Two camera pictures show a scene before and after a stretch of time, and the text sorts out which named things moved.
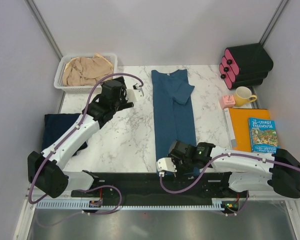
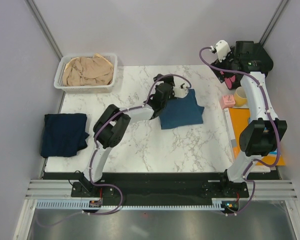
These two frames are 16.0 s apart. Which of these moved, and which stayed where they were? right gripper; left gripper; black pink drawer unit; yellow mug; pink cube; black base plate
Moved: left gripper; right gripper
Stayed: black base plate; yellow mug; pink cube; black pink drawer unit
